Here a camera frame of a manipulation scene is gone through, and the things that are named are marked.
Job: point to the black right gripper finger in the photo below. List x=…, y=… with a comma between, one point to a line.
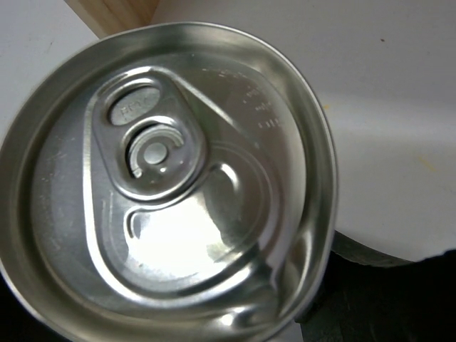
x=367, y=295

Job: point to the black yellow label can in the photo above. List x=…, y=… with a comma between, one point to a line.
x=176, y=182

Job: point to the light wooden shelf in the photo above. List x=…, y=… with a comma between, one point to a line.
x=108, y=17

